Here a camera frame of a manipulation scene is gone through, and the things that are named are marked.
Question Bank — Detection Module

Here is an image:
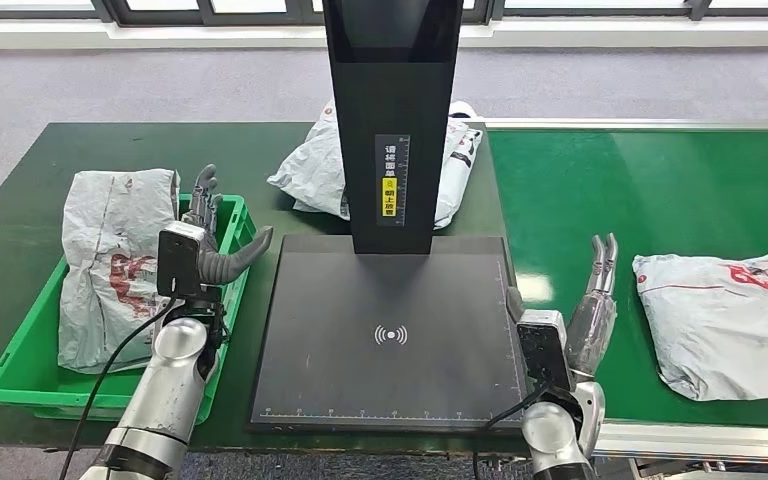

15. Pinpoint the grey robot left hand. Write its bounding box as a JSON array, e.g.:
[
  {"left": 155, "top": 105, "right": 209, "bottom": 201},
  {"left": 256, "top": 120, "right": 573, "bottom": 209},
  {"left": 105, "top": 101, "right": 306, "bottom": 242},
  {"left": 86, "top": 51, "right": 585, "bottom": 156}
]
[{"left": 180, "top": 164, "right": 274, "bottom": 287}]

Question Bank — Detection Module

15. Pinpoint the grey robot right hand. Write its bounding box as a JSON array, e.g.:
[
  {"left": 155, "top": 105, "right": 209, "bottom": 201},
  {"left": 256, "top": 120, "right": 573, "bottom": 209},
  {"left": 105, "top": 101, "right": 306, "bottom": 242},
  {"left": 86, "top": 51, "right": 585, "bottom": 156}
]
[{"left": 506, "top": 233, "right": 619, "bottom": 382}]

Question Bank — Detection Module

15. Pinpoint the long grey mailer parcel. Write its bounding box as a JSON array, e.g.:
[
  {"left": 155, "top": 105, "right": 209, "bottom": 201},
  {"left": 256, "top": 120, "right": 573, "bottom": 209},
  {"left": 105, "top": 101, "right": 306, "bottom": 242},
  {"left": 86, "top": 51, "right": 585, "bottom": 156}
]
[{"left": 57, "top": 168, "right": 181, "bottom": 376}]

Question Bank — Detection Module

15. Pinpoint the puffy grey parcel black-red print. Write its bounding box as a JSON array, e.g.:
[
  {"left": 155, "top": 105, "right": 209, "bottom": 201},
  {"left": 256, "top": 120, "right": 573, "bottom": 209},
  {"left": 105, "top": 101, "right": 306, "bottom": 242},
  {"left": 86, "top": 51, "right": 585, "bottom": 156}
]
[{"left": 632, "top": 253, "right": 768, "bottom": 403}]

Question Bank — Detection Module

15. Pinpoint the grey plastic mailer parcel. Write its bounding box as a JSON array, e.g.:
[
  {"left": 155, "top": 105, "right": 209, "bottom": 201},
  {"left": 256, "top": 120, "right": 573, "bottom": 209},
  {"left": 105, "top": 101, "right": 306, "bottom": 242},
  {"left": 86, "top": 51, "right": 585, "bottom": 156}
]
[{"left": 266, "top": 99, "right": 485, "bottom": 231}]

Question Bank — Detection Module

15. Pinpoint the green conveyor belt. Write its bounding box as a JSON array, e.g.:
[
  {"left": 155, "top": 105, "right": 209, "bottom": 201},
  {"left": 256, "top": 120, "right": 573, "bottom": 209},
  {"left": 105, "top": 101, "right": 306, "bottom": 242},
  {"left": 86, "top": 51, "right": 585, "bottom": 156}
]
[{"left": 483, "top": 117, "right": 768, "bottom": 466}]

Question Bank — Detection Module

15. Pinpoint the black inbound scanner machine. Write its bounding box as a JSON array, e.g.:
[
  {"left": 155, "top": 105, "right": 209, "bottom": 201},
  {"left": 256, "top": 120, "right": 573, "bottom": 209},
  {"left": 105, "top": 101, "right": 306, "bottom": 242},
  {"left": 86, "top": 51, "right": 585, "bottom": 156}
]
[{"left": 248, "top": 0, "right": 531, "bottom": 435}]

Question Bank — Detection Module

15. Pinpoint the yellow and black scanner label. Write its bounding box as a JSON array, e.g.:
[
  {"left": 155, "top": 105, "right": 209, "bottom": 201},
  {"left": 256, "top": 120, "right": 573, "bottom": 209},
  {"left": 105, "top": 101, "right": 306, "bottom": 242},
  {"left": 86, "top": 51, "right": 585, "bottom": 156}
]
[{"left": 374, "top": 134, "right": 412, "bottom": 228}]

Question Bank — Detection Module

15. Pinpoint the green plastic crate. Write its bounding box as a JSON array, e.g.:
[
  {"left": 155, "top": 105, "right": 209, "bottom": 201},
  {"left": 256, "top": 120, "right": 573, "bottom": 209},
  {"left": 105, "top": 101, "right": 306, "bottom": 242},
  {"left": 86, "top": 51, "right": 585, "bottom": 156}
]
[{"left": 0, "top": 193, "right": 258, "bottom": 425}]

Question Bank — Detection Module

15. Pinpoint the white window sill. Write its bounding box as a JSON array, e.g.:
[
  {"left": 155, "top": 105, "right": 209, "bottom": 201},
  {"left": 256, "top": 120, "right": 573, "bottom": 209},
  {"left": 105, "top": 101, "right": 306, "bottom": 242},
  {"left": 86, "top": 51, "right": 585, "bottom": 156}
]
[{"left": 0, "top": 16, "right": 768, "bottom": 51}]

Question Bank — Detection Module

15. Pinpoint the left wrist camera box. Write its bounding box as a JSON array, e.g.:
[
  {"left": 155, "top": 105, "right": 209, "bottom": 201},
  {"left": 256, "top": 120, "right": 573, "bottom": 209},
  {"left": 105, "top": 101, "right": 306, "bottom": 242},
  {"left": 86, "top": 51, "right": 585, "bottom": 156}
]
[{"left": 156, "top": 221, "right": 208, "bottom": 301}]

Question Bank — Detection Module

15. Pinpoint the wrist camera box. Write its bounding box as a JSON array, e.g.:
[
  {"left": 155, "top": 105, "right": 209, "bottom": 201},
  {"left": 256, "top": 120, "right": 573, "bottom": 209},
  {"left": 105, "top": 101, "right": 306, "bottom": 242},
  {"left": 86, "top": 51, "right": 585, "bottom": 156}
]
[
  {"left": 516, "top": 309, "right": 576, "bottom": 393},
  {"left": 156, "top": 221, "right": 208, "bottom": 301}
]

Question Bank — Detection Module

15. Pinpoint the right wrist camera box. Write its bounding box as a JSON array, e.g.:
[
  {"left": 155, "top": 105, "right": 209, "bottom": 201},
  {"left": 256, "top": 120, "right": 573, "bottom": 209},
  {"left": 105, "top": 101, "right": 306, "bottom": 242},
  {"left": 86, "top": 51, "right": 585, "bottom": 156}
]
[{"left": 516, "top": 309, "right": 576, "bottom": 393}]

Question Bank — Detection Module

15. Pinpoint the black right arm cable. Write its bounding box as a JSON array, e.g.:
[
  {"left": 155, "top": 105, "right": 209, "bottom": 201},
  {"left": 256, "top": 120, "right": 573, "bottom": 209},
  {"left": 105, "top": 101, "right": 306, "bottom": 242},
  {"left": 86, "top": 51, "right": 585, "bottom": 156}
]
[{"left": 471, "top": 387, "right": 551, "bottom": 480}]

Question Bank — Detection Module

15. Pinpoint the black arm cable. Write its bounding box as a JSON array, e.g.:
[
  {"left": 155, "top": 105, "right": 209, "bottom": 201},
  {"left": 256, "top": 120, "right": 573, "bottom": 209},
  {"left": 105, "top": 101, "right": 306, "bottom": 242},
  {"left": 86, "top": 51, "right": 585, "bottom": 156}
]
[
  {"left": 57, "top": 296, "right": 180, "bottom": 480},
  {"left": 471, "top": 387, "right": 551, "bottom": 480}
]

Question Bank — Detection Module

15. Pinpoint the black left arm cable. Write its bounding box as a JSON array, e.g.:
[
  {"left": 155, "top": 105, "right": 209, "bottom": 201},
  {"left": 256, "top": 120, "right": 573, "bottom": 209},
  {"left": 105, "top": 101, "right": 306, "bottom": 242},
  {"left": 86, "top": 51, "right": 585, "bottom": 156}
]
[{"left": 57, "top": 296, "right": 180, "bottom": 480}]

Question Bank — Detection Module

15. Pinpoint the dark window frame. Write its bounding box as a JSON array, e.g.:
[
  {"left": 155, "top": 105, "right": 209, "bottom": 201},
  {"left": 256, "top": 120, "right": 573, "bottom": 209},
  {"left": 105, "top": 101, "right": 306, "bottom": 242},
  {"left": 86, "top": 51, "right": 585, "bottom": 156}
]
[{"left": 0, "top": 0, "right": 768, "bottom": 26}]

